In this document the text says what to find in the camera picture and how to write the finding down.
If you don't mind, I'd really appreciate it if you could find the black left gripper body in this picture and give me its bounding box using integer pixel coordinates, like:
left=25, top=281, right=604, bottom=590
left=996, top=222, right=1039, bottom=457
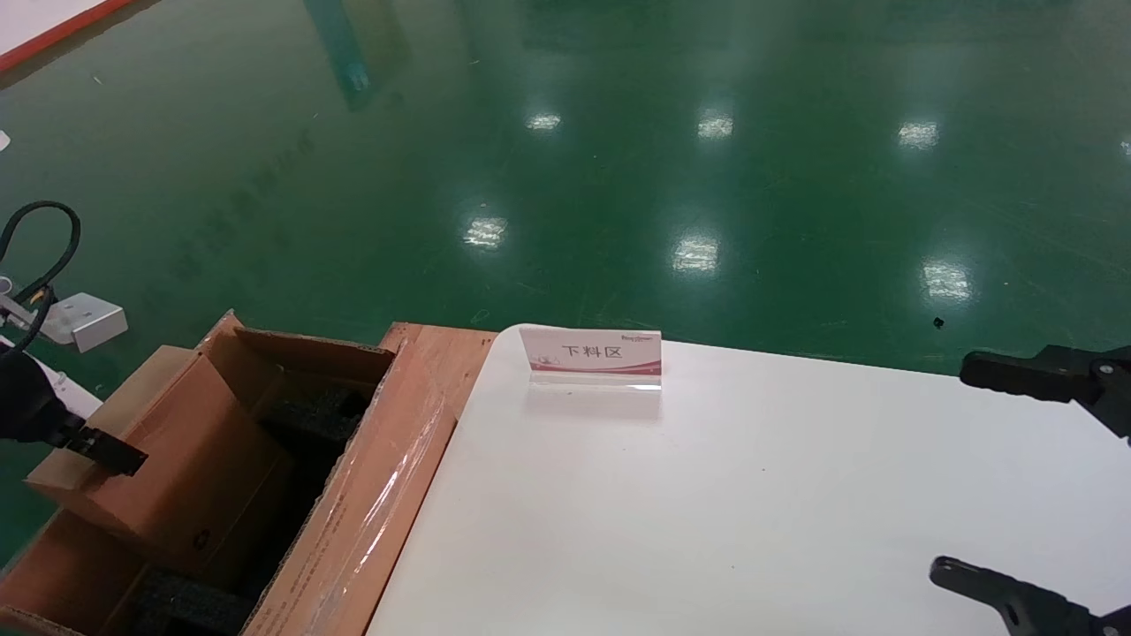
left=0, top=352, right=85, bottom=447

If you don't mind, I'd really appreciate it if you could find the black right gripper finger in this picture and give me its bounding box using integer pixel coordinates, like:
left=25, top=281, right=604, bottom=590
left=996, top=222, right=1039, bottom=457
left=960, top=344, right=1131, bottom=443
left=930, top=556, right=1131, bottom=636

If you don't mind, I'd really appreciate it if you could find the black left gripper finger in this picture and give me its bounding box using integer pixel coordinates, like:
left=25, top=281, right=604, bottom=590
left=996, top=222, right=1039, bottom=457
left=64, top=422, right=148, bottom=478

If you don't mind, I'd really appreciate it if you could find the small cardboard box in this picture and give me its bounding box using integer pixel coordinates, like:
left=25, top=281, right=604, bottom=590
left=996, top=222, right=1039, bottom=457
left=25, top=344, right=297, bottom=584

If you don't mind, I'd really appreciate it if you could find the large cardboard box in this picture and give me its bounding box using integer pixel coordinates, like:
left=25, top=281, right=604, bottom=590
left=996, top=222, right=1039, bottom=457
left=0, top=309, right=497, bottom=636

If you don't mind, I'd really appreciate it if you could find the white pipe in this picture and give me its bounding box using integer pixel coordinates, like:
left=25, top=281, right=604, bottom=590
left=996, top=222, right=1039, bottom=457
left=44, top=367, right=105, bottom=420

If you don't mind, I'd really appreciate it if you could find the acrylic sign with Chinese text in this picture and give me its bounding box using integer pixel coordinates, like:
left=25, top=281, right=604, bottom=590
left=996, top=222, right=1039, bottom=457
left=520, top=327, right=664, bottom=391

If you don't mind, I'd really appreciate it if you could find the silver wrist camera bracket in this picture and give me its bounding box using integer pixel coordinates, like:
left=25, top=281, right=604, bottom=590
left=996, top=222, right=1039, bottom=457
left=0, top=291, right=129, bottom=354

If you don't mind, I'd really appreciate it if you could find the thick black looped cable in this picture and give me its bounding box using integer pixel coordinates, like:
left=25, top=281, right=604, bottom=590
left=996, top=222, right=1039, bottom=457
left=0, top=201, right=82, bottom=354

